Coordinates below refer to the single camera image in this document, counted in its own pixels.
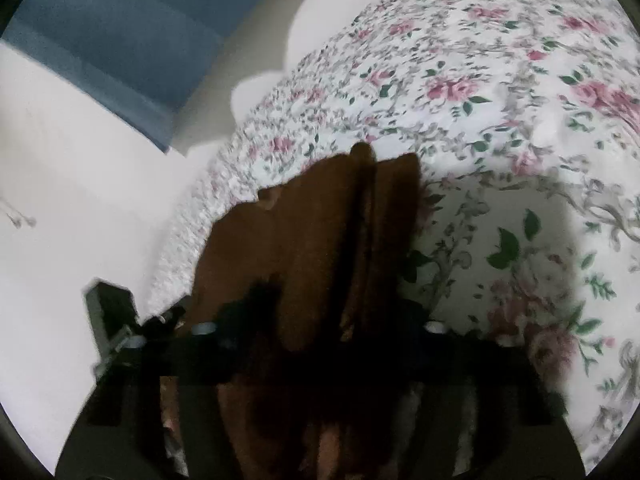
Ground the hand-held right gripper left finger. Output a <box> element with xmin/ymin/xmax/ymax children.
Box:
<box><xmin>54</xmin><ymin>279</ymin><xmax>287</xmax><ymax>480</ymax></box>

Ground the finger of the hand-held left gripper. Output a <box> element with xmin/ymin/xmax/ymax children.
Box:
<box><xmin>84</xmin><ymin>280</ymin><xmax>190</xmax><ymax>377</ymax></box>

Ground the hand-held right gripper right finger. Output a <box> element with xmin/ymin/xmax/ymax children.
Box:
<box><xmin>350</xmin><ymin>304</ymin><xmax>587</xmax><ymax>480</ymax></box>

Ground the brown argyle sweater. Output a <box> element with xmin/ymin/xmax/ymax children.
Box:
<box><xmin>192</xmin><ymin>142</ymin><xmax>427</xmax><ymax>480</ymax></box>

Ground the floral bed sheet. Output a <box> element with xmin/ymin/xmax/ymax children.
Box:
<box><xmin>147</xmin><ymin>0</ymin><xmax>640</xmax><ymax>480</ymax></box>

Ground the blue hanging cloth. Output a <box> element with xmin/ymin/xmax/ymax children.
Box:
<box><xmin>0</xmin><ymin>0</ymin><xmax>282</xmax><ymax>154</ymax></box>

